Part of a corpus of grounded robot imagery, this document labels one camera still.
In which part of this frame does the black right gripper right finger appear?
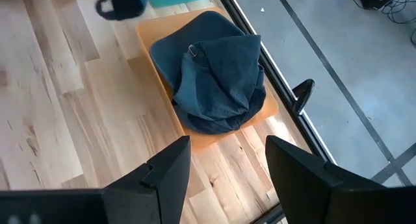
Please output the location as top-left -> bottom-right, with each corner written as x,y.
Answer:
265,134 -> 391,224

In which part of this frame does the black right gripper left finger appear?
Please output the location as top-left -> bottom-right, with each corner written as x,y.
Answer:
102,134 -> 192,224

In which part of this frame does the blue denim cap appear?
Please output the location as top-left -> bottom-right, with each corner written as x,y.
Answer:
148,10 -> 267,136

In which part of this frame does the dark navy denim cap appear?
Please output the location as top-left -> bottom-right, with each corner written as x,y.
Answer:
95,0 -> 151,21

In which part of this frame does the orange translucent plastic bin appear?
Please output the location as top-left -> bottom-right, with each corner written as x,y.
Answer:
135,6 -> 280,152

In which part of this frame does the black frame handle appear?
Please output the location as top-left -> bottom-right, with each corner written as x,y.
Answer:
291,78 -> 316,116

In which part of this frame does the black metal table frame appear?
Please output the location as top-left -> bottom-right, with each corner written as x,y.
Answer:
215,0 -> 338,224

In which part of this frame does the bundle of black cables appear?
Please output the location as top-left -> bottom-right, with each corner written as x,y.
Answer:
348,0 -> 416,49

